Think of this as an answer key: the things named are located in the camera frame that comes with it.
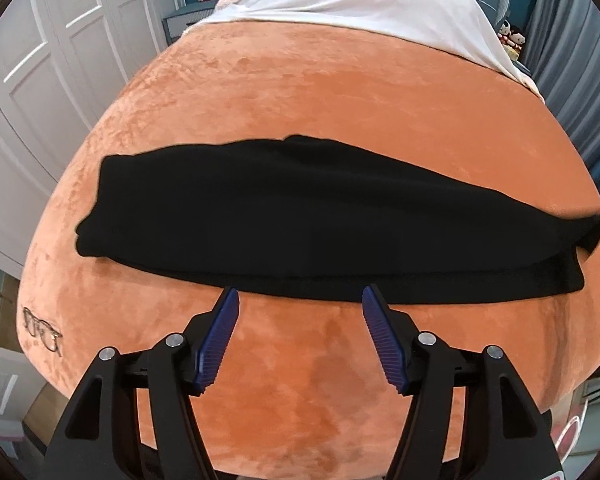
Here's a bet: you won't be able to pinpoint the grey curtain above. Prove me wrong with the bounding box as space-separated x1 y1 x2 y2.
522 0 600 196

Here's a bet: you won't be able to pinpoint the red and white rug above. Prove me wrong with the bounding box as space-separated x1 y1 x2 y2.
550 400 593 453

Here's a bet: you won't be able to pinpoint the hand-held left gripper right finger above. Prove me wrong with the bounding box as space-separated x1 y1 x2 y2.
361 284 563 480

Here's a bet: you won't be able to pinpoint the eyeglasses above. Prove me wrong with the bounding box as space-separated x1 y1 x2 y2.
22 307 64 358

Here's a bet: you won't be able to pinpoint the black pants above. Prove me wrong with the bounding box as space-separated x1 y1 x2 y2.
75 134 600 307

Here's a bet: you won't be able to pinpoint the blue-grey nightstand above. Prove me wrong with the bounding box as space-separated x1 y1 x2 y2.
162 1 220 45

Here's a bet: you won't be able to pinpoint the orange plush blanket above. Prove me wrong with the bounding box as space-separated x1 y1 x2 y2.
16 19 600 478

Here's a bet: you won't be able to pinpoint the plush toys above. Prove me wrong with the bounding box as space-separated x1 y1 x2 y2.
495 19 527 61

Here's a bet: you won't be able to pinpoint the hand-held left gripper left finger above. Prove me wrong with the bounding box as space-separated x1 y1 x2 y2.
47 286 241 480

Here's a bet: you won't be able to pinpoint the white wardrobe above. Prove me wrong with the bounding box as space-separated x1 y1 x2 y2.
0 0 193 267

